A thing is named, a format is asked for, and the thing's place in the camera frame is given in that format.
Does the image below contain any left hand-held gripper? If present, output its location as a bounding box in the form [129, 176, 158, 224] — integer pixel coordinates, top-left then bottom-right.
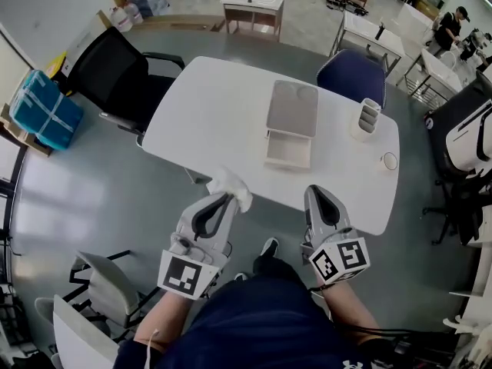
[156, 191, 238, 301]

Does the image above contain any white chair back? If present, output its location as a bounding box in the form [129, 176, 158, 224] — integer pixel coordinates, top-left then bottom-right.
[52, 294, 121, 369]

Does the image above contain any clear water jug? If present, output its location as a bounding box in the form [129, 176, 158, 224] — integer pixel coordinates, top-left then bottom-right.
[108, 5, 134, 33]
[123, 2, 145, 26]

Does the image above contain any black swivel chair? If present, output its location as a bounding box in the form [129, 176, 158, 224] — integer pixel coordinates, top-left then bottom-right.
[421, 69, 492, 246]

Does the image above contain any white pen holder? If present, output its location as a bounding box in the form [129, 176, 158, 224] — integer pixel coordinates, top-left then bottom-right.
[349, 98, 383, 143]

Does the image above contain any black mesh office chair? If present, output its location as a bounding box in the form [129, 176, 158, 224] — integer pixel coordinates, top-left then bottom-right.
[66, 26, 186, 148]

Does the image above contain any white table with metal legs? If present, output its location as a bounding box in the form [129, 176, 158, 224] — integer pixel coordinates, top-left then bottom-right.
[330, 9, 407, 77]
[403, 48, 464, 108]

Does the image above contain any teal wrapped package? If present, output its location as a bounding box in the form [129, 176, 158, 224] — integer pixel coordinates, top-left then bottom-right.
[8, 69, 85, 152]

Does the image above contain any grey chair with black frame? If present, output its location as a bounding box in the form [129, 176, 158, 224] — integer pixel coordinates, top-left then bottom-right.
[68, 249, 163, 338]

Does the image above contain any person's black trouser leg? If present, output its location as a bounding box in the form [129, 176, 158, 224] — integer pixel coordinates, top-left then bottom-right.
[251, 254, 307, 286]

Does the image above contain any black cable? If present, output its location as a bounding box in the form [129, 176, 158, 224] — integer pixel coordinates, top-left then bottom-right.
[307, 282, 457, 347]

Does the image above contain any blue fabric chair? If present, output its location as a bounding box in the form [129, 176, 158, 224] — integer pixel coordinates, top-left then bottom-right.
[315, 48, 387, 111]

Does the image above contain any thin white cable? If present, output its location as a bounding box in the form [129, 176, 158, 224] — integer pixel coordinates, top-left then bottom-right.
[144, 327, 161, 369]

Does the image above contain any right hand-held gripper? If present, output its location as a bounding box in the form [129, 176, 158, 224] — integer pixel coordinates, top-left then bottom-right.
[299, 184, 371, 284]

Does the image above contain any white desk with wooden shelves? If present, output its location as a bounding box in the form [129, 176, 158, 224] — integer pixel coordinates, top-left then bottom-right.
[219, 0, 287, 37]

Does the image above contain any beige drawer box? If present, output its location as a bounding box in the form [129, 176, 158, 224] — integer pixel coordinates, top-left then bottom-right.
[264, 79, 320, 173]

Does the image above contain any person's left forearm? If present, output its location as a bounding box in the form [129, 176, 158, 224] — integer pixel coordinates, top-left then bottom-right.
[133, 289, 194, 356]

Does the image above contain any person's navy shirt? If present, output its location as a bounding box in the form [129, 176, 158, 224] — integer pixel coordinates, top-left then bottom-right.
[114, 274, 389, 369]

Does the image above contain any white item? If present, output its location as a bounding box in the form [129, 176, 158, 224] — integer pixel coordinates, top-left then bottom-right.
[206, 166, 254, 213]

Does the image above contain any small white round cup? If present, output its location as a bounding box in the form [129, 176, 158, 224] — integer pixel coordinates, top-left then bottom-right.
[377, 151, 399, 174]

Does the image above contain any white machine with black trim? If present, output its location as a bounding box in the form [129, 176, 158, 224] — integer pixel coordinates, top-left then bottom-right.
[444, 99, 492, 173]

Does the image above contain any yellow sign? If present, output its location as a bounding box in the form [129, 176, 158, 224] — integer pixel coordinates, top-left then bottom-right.
[43, 50, 68, 79]

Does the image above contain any person's right forearm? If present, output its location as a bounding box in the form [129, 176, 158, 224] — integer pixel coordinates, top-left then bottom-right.
[317, 278, 381, 333]

